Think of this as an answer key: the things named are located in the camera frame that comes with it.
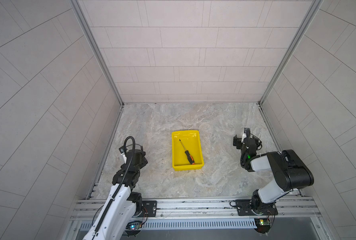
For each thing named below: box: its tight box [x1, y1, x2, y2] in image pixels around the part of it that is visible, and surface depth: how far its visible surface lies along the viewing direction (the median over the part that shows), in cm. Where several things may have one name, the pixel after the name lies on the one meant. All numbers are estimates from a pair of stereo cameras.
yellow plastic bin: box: [171, 130, 204, 171], surface depth 91 cm
